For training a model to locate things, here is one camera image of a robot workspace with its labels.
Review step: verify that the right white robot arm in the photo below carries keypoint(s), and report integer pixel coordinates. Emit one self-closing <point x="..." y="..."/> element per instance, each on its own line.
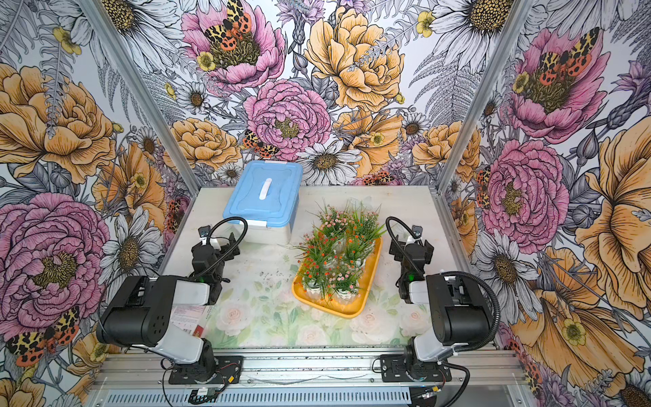
<point x="464" y="310"/>

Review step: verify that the pink red potted gypsophila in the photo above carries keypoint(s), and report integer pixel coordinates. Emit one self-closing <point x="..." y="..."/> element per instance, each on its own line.
<point x="318" y="263"/>

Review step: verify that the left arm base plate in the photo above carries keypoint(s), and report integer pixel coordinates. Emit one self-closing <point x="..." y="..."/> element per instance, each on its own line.
<point x="223" y="370"/>

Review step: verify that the left aluminium corner post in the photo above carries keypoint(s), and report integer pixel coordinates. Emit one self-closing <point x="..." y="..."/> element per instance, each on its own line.
<point x="117" y="50"/>

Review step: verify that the aluminium rail frame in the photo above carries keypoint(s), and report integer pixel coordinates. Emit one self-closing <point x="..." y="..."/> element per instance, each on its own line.
<point x="273" y="377"/>

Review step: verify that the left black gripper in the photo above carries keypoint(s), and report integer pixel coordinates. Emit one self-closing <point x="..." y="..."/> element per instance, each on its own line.
<point x="229" y="254"/>

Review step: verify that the aluminium corner post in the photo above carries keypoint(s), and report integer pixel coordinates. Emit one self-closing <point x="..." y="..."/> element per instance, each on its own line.
<point x="117" y="50"/>
<point x="513" y="26"/>

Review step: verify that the blue lid storage box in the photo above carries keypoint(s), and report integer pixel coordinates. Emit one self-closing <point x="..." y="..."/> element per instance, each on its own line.
<point x="267" y="197"/>

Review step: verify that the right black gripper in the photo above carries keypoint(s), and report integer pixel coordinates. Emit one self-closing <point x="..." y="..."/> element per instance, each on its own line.
<point x="400" y="247"/>

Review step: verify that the pink white paper card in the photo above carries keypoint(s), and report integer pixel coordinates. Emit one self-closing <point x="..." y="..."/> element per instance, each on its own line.
<point x="191" y="318"/>

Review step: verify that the right aluminium corner post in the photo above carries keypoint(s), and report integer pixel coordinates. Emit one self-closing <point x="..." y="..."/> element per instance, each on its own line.
<point x="513" y="26"/>

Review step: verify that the yellow plastic tray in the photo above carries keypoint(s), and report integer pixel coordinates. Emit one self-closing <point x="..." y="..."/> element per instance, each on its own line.
<point x="332" y="307"/>

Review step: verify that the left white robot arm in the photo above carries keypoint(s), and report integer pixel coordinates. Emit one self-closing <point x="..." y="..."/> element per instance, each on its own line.
<point x="139" y="315"/>

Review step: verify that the orange flower potted plant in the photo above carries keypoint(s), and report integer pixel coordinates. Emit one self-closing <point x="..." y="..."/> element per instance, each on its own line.
<point x="344" y="281"/>
<point x="365" y="230"/>

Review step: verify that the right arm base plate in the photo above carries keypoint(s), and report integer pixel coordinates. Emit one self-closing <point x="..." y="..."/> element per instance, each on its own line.
<point x="398" y="368"/>

